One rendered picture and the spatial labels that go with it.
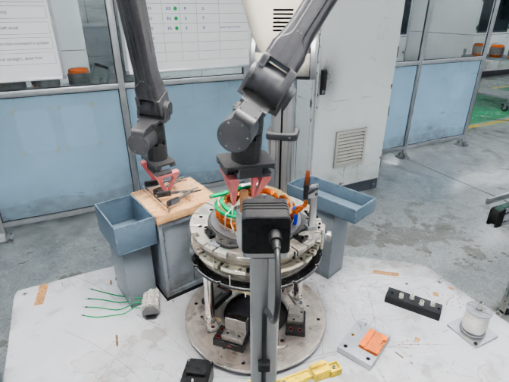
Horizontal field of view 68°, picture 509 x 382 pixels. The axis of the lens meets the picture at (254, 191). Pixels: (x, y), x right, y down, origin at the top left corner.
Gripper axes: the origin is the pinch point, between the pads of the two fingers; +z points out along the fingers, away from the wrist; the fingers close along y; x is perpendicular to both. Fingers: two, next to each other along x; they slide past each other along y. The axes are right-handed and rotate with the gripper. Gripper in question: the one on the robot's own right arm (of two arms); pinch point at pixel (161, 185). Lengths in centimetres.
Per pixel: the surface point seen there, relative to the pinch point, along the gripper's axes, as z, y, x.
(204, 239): -3.5, 34.2, -4.9
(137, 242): 6.6, 13.5, -13.8
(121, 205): 4.4, -3.1, -11.8
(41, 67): 1, -192, 2
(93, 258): 118, -133, -5
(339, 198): 6, 30, 45
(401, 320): 28, 61, 40
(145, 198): 1.7, 1.9, -6.0
